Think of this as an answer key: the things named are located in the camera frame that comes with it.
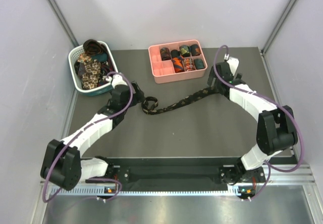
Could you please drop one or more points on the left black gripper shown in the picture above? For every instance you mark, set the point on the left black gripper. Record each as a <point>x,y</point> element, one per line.
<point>138,96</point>

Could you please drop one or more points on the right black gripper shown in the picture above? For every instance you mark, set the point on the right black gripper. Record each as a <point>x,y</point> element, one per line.
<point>211,77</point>

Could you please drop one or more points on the black gold floral tie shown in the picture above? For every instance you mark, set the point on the black gold floral tie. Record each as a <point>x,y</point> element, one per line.
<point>150,103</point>

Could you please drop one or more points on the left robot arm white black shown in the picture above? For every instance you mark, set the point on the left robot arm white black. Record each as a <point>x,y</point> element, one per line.
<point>62,161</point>

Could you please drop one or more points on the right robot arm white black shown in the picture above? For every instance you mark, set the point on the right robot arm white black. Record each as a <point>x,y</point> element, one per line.
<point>275,130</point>

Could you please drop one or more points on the rolled dark teal tie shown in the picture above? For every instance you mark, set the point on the rolled dark teal tie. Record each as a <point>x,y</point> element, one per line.
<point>199,64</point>

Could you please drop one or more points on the rolled red multicolour tie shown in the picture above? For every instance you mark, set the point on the rolled red multicolour tie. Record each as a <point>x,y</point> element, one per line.
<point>188,64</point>

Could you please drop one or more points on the rolled dark green tie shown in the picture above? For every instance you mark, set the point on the rolled dark green tie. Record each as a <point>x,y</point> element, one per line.
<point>195,50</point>

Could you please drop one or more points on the pink divided organizer box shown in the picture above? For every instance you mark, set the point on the pink divided organizer box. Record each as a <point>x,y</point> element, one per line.
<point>163,71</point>

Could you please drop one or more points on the rolled orange navy striped tie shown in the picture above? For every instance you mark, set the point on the rolled orange navy striped tie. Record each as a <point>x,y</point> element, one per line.
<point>178,65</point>

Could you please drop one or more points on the rolled green yellow tie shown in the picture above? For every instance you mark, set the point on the rolled green yellow tie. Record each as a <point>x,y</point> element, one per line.
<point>185,51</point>

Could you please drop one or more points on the rolled maroon patterned tie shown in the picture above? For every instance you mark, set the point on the rolled maroon patterned tie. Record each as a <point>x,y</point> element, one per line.
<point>165,54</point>

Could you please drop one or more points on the rolled black tie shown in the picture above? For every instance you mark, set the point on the rolled black tie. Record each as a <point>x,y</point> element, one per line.
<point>175,53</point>

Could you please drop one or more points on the brown patterned tie in basket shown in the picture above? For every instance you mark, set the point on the brown patterned tie in basket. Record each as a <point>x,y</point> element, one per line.
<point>92,47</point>

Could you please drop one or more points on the teal white laundry basket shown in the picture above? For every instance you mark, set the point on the teal white laundry basket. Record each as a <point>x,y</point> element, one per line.
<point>107,65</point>

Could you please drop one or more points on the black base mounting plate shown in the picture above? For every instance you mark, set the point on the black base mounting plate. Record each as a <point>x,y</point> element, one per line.
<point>214,170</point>

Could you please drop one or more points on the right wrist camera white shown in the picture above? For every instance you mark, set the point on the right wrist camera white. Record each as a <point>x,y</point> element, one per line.
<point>233,63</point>

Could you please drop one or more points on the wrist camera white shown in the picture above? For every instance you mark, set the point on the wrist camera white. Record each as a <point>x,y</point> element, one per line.
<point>233,63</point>
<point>115,79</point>

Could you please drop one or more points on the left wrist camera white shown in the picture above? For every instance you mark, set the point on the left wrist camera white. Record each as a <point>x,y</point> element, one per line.
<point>115,79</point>

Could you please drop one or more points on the aluminium frame rail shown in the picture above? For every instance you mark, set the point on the aluminium frame rail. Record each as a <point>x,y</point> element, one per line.
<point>244,190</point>

